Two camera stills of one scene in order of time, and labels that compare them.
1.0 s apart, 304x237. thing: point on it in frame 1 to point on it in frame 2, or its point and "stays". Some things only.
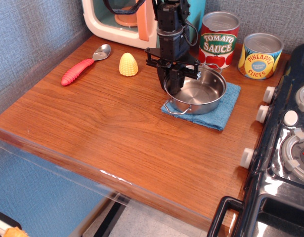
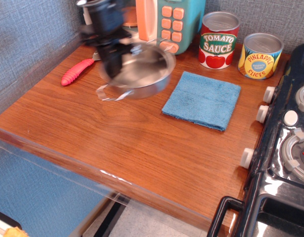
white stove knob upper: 269,94 stays
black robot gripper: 174,46 to 107,27
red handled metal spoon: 101,53 stays
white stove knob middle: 261,113 stays
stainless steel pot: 198,96 to 145,75
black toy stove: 276,200 stays
